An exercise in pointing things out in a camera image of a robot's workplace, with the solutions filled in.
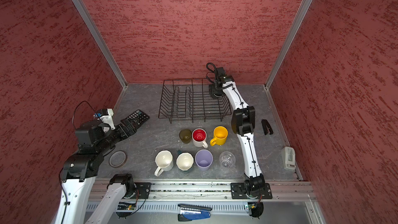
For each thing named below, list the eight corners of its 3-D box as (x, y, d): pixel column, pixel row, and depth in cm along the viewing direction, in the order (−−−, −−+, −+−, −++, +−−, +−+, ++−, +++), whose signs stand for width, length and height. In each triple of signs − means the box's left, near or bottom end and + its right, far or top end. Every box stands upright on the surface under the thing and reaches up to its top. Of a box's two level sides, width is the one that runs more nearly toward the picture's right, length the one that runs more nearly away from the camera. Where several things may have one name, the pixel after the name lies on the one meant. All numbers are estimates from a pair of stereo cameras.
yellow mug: (210, 147, 91) (211, 140, 83) (209, 133, 97) (210, 125, 89) (226, 147, 91) (229, 140, 83) (225, 133, 97) (227, 125, 89)
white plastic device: (282, 169, 83) (286, 166, 80) (281, 148, 91) (284, 145, 87) (293, 171, 83) (297, 169, 79) (290, 151, 90) (294, 147, 86)
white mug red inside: (192, 149, 89) (191, 144, 83) (192, 134, 95) (192, 128, 90) (207, 149, 89) (208, 144, 83) (207, 134, 96) (207, 128, 90)
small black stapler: (264, 134, 97) (266, 132, 94) (261, 122, 103) (262, 119, 100) (271, 134, 97) (273, 132, 94) (267, 122, 103) (269, 119, 100)
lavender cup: (195, 173, 81) (194, 166, 71) (196, 157, 87) (195, 149, 77) (212, 173, 81) (213, 167, 71) (211, 157, 87) (212, 149, 77)
